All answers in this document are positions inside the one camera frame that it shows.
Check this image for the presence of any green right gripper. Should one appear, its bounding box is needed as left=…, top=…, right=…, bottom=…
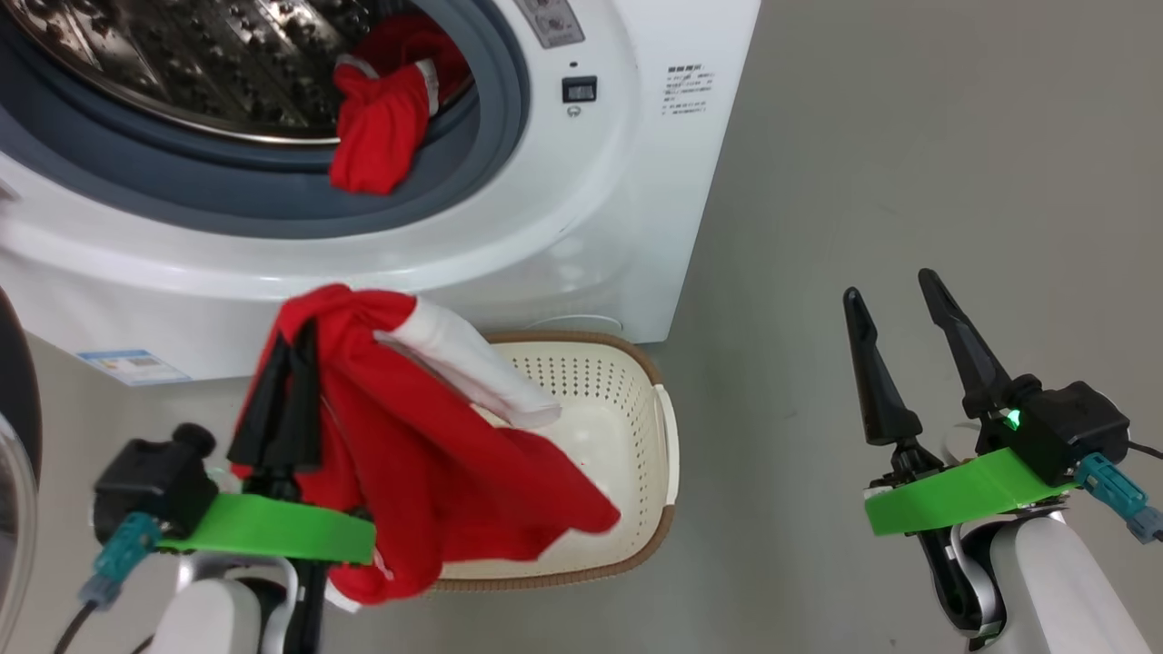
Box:
left=842, top=268, right=1078, bottom=537

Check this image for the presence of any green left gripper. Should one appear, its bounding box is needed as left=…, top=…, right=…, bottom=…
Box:
left=154, top=318, right=376, bottom=564

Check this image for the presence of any red garment with white sleeve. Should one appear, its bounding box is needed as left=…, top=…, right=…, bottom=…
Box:
left=230, top=284, right=621, bottom=608

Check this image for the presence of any black round washing machine door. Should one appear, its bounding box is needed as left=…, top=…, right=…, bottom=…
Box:
left=0, top=286, right=43, bottom=628

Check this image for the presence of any red garment with grey cuffs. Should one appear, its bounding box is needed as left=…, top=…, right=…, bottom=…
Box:
left=329, top=14, right=473, bottom=196

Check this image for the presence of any grey rubber door gasket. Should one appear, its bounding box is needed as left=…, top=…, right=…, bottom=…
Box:
left=0, top=0, right=532, bottom=240

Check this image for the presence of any cream perforated laundry basket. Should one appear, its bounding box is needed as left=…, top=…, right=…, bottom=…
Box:
left=427, top=332, right=681, bottom=593

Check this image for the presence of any steel washing machine drum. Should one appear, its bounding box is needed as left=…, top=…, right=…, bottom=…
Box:
left=5, top=0, right=475, bottom=146

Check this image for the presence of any white washing machine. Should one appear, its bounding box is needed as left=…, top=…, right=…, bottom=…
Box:
left=0, top=0, right=762, bottom=387

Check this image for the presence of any blue energy label sticker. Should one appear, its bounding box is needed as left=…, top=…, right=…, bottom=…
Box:
left=77, top=350, right=192, bottom=387

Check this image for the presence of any small printed text sticker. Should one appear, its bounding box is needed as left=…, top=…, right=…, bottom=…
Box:
left=663, top=64, right=715, bottom=117

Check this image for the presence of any grey warning sticker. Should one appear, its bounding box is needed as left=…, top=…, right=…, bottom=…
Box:
left=516, top=0, right=584, bottom=49

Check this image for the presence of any teal left cable connector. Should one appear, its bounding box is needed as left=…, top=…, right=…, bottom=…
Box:
left=80, top=511, right=163, bottom=609

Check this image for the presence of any teal cable connector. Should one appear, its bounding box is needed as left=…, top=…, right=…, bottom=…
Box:
left=80, top=511, right=163, bottom=609
left=1075, top=452, right=1163, bottom=544

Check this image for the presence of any teal right cable connector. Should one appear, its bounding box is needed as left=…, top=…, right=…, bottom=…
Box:
left=1075, top=452, right=1163, bottom=544

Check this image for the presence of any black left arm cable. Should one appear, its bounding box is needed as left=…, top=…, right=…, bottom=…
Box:
left=53, top=604, right=99, bottom=654

